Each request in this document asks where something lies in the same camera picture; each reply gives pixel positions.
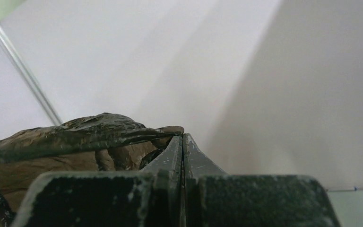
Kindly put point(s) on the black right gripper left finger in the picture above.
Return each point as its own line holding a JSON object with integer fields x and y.
{"x": 149, "y": 197}

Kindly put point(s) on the left aluminium frame post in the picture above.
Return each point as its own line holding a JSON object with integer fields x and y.
{"x": 29, "y": 78}

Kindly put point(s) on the black trash bag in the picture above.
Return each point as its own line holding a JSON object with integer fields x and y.
{"x": 104, "y": 142}

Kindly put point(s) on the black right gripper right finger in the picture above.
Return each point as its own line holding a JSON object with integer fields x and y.
{"x": 215, "y": 198}

